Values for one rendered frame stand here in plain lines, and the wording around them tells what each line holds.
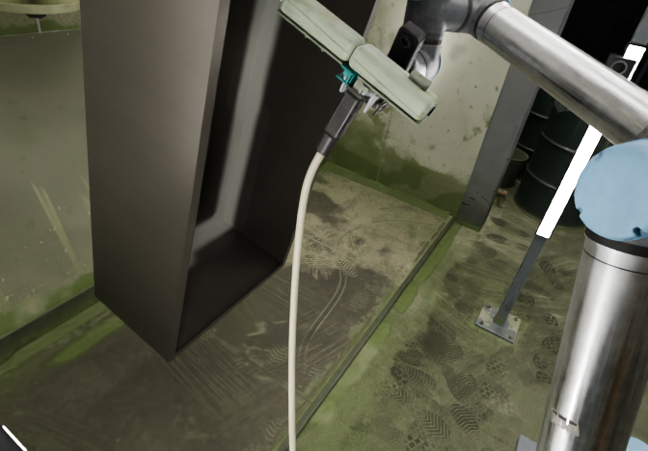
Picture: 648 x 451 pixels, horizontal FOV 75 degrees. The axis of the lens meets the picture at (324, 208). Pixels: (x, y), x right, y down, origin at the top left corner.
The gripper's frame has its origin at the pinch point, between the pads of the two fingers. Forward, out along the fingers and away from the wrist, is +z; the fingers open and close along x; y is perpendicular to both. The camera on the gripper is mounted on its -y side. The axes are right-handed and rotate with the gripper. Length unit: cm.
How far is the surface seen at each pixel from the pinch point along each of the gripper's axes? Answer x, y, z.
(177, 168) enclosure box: 20.4, 36.4, 9.1
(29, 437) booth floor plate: 21, 162, 34
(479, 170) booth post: -40, 83, -211
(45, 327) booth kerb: 56, 170, 6
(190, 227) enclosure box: 13, 49, 8
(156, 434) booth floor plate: -10, 147, 9
